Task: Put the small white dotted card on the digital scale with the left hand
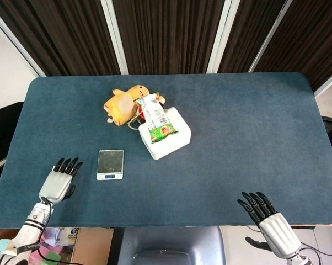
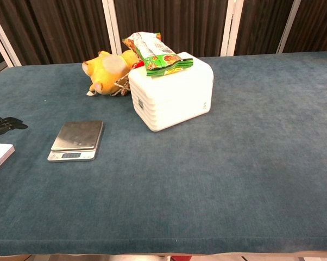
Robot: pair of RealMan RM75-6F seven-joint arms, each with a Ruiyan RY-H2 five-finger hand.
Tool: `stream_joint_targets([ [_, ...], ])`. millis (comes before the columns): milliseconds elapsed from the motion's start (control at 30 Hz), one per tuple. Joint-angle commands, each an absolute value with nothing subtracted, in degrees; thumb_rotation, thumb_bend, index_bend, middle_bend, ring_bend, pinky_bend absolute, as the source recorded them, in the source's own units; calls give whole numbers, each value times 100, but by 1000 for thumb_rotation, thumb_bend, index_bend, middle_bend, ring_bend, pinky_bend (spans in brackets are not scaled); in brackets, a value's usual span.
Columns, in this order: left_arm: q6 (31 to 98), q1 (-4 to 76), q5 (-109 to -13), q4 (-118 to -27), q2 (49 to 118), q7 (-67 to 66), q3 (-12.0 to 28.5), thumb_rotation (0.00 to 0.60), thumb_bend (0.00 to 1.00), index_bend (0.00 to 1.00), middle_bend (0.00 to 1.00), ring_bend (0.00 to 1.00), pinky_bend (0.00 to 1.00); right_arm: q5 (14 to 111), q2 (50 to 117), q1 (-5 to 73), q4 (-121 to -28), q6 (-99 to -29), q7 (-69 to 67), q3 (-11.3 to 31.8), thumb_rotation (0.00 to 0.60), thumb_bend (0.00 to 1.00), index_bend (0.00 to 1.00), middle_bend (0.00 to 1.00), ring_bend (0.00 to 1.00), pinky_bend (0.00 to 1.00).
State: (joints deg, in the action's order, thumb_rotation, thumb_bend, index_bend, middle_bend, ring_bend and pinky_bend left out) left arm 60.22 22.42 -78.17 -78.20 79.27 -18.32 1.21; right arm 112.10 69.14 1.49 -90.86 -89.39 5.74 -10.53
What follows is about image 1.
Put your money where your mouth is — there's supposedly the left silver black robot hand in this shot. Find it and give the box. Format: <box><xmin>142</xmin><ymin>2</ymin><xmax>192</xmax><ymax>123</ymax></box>
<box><xmin>38</xmin><ymin>157</ymin><xmax>84</xmax><ymax>205</ymax></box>

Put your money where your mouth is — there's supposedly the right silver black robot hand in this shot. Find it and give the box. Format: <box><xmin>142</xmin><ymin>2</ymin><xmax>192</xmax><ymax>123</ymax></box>
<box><xmin>237</xmin><ymin>191</ymin><xmax>302</xmax><ymax>259</ymax></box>

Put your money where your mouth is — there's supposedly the small digital scale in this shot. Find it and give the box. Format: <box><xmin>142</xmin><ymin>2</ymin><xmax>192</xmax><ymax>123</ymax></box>
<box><xmin>96</xmin><ymin>149</ymin><xmax>125</xmax><ymax>181</ymax></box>

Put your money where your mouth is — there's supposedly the brown cardboard box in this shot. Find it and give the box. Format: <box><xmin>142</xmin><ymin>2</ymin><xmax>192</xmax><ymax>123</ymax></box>
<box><xmin>39</xmin><ymin>226</ymin><xmax>114</xmax><ymax>265</ymax></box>

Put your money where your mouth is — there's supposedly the blue felt table cloth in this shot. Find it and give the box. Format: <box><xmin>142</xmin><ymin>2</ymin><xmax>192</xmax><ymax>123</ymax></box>
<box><xmin>0</xmin><ymin>72</ymin><xmax>332</xmax><ymax>229</ymax></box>

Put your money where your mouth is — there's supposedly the yellow plush toy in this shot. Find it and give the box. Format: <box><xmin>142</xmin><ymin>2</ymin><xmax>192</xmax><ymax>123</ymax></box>
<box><xmin>104</xmin><ymin>84</ymin><xmax>167</xmax><ymax>130</ymax></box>

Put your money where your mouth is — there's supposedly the grey blue robot torso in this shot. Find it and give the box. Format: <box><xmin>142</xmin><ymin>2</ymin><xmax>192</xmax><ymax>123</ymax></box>
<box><xmin>117</xmin><ymin>226</ymin><xmax>226</xmax><ymax>265</ymax></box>

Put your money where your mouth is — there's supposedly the green snack bag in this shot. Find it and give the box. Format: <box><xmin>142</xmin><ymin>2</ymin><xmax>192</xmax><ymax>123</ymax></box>
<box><xmin>135</xmin><ymin>92</ymin><xmax>179</xmax><ymax>144</ymax></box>

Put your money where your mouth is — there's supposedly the white ribbed plastic box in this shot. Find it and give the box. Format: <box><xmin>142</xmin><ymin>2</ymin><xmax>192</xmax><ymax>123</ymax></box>
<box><xmin>138</xmin><ymin>106</ymin><xmax>192</xmax><ymax>161</ymax></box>

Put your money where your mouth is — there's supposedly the dark slatted screen panel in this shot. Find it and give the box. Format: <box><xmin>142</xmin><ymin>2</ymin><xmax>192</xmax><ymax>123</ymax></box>
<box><xmin>0</xmin><ymin>0</ymin><xmax>128</xmax><ymax>77</ymax></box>
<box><xmin>248</xmin><ymin>0</ymin><xmax>332</xmax><ymax>96</ymax></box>
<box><xmin>207</xmin><ymin>0</ymin><xmax>292</xmax><ymax>74</ymax></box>
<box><xmin>101</xmin><ymin>0</ymin><xmax>240</xmax><ymax>75</ymax></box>

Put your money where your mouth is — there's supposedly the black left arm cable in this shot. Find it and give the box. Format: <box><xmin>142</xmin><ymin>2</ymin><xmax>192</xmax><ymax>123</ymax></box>
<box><xmin>38</xmin><ymin>196</ymin><xmax>62</xmax><ymax>262</ymax></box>

